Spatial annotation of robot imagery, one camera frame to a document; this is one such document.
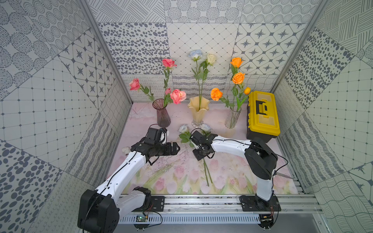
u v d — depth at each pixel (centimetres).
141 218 71
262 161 49
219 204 76
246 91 85
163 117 100
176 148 73
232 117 98
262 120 90
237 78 81
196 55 86
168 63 81
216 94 77
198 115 91
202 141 71
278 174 84
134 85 80
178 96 66
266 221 73
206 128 100
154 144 62
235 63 85
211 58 88
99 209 38
